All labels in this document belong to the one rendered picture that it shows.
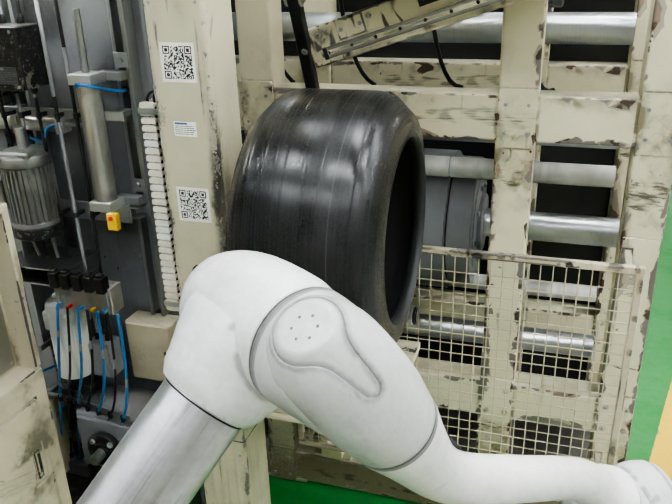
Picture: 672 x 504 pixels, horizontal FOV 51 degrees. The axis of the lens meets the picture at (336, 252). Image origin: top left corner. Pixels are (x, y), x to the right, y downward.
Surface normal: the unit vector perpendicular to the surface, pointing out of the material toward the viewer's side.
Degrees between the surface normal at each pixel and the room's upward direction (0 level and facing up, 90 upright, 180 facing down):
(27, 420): 90
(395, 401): 81
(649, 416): 0
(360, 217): 71
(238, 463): 90
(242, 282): 25
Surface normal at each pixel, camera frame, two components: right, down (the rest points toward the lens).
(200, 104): -0.30, 0.38
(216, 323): -0.58, -0.36
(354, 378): 0.40, 0.18
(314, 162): -0.23, -0.38
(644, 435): -0.03, -0.92
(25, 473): 0.95, 0.10
